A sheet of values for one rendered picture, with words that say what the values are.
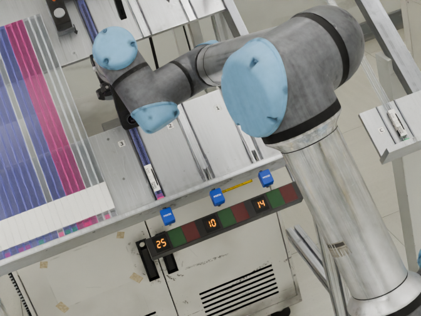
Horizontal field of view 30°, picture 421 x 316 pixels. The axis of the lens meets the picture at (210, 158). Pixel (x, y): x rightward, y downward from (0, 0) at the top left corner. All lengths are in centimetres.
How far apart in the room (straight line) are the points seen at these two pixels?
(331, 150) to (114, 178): 69
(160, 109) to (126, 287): 81
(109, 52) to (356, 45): 46
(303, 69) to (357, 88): 249
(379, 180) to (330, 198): 178
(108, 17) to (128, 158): 34
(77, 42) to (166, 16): 21
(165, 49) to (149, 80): 223
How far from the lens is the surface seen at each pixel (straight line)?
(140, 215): 160
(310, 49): 102
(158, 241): 160
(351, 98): 342
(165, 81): 137
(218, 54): 133
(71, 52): 176
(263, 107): 99
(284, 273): 220
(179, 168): 163
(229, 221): 161
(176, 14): 179
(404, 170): 189
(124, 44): 135
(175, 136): 166
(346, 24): 107
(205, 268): 210
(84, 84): 356
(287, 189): 164
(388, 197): 274
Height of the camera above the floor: 154
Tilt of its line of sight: 29 degrees down
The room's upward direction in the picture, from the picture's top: 16 degrees counter-clockwise
